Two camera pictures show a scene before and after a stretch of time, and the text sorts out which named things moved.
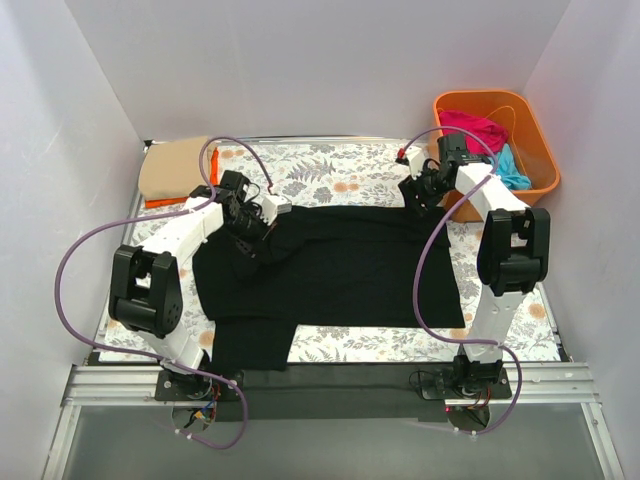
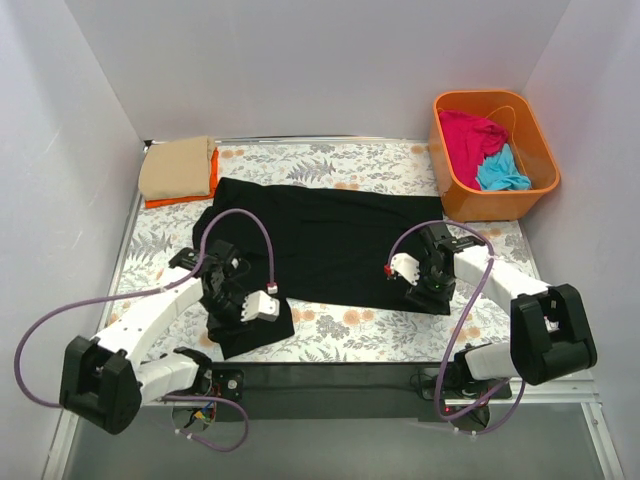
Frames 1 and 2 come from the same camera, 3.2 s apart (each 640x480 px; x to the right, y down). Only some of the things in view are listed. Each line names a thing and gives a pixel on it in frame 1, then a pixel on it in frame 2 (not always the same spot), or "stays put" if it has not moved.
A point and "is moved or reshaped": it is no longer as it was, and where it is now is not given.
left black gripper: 248,240 -> 230,310
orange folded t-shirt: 174,202 stays put
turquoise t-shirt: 507,171 stays put
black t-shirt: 326,266 is moved or reshaped
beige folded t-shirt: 173,169 stays put
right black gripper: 413,190 -> 426,292
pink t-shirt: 491,133 stays put
